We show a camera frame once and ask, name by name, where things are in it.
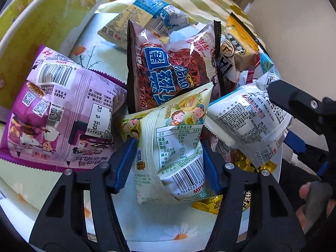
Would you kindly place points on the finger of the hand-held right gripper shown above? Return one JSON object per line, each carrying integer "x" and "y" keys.
{"x": 296, "y": 144}
{"x": 291, "y": 94}

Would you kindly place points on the gold snack packet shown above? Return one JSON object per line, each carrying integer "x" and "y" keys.
{"x": 207, "y": 205}

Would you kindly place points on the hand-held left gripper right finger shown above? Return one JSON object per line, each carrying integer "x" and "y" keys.
{"x": 211, "y": 166}

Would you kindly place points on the white blue red snack packet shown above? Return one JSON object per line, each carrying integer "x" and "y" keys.
{"x": 267, "y": 68}

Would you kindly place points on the white green cartoon snack packet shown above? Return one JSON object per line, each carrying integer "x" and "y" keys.
{"x": 170, "y": 141}

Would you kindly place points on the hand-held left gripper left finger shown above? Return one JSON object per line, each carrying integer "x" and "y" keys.
{"x": 126, "y": 160}

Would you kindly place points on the brown chocolate snack packet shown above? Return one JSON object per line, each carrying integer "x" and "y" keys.
{"x": 162, "y": 68}

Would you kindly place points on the yellow orange snack packet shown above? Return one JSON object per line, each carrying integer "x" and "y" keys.
{"x": 236, "y": 50}

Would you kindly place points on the person's dark clothing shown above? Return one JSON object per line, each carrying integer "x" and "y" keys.
{"x": 291, "y": 174}

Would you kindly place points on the person's right hand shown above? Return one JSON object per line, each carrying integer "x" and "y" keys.
{"x": 304, "y": 194}

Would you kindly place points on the white blue-edged snack packet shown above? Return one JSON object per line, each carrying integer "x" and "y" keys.
{"x": 244, "y": 120}

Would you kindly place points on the purple snack packet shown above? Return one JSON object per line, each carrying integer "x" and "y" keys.
{"x": 65, "y": 105}

